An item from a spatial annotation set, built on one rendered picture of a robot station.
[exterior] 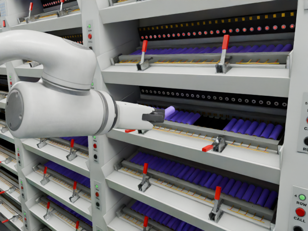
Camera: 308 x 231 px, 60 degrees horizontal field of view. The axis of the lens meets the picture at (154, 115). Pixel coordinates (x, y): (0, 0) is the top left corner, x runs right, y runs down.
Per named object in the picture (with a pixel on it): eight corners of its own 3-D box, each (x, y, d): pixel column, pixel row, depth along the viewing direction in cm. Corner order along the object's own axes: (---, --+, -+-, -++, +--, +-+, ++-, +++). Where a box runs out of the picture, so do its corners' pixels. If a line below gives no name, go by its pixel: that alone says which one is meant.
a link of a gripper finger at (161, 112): (142, 122, 59) (161, 122, 64) (153, 124, 57) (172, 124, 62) (144, 107, 58) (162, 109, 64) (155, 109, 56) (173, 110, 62)
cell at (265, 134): (274, 129, 71) (266, 143, 67) (267, 128, 72) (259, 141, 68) (274, 123, 70) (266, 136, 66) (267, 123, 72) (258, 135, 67)
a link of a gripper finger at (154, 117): (123, 118, 52) (125, 116, 58) (162, 122, 52) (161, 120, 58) (123, 112, 52) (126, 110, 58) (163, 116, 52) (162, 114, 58)
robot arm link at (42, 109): (83, 79, 50) (71, 124, 52) (8, 67, 39) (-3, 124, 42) (111, 94, 45) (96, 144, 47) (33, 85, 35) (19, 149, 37)
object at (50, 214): (97, 265, 117) (86, 244, 110) (31, 214, 155) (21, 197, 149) (128, 230, 129) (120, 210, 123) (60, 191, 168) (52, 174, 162)
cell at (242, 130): (251, 126, 75) (242, 138, 71) (245, 125, 76) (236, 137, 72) (251, 120, 74) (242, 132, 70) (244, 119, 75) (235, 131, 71)
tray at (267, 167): (281, 185, 60) (280, 151, 56) (106, 137, 99) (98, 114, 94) (303, 137, 73) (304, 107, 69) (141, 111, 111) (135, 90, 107)
